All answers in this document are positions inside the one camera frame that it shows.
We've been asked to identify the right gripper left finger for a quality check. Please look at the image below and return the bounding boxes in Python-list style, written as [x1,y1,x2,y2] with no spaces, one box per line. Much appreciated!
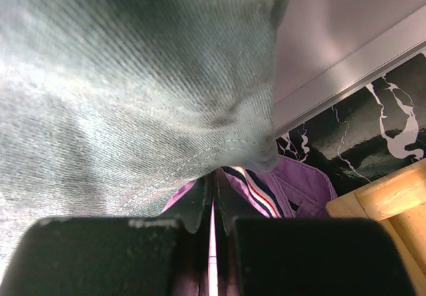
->
[1,176,212,296]

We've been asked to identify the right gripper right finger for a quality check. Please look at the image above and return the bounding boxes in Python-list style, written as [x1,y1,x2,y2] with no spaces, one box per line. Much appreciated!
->
[213,171,417,295]

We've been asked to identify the purple trousers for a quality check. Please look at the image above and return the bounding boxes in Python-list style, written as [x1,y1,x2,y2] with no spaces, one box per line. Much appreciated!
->
[161,154,339,296]

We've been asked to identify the wooden clothes rack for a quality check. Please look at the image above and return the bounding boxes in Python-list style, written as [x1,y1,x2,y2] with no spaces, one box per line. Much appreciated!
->
[326,160,425,295]

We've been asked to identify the teal t-shirt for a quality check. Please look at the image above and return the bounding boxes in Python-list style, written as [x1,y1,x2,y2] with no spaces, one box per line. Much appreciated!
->
[1,0,289,270]

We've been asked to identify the aluminium frame rail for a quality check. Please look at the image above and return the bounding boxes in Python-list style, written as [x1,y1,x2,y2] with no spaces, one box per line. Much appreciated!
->
[274,7,425,136]

